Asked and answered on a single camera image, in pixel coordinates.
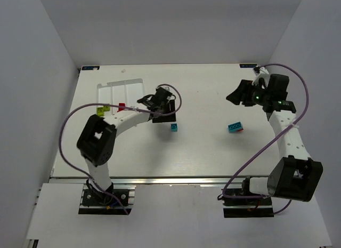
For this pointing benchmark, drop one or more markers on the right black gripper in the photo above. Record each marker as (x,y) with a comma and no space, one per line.
(246,93)

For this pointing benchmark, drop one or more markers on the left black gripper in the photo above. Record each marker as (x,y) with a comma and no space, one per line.
(153,101)

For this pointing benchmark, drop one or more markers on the red long lego brick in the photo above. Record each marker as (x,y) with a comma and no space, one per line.
(121,106)

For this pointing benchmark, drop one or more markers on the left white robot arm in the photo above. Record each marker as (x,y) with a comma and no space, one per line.
(97,139)

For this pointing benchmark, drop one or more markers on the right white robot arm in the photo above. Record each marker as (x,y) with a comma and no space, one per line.
(296,175)

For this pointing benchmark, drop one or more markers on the small blue lego brick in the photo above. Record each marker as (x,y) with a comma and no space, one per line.
(174,127)

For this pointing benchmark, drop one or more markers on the right blue corner label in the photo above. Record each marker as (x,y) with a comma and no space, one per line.
(247,65)

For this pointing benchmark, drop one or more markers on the blue corner label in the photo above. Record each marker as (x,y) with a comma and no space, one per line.
(247,65)
(90,68)

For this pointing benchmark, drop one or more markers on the large teal lego brick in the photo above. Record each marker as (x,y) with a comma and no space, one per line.
(232,128)

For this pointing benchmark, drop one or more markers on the white divided sorting tray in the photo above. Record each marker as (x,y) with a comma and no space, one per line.
(122,93)

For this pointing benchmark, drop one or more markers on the left blue corner label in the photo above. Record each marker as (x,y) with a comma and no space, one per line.
(90,68)

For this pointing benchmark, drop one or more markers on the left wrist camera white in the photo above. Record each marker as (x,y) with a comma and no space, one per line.
(166,88)

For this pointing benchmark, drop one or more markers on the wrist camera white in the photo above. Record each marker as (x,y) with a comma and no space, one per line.
(261,74)
(166,88)

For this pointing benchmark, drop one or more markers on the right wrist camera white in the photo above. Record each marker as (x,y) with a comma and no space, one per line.
(261,74)

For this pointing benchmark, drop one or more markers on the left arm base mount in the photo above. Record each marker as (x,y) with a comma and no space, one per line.
(94,202)

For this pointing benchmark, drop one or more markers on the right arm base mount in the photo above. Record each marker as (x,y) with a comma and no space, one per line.
(240,207)

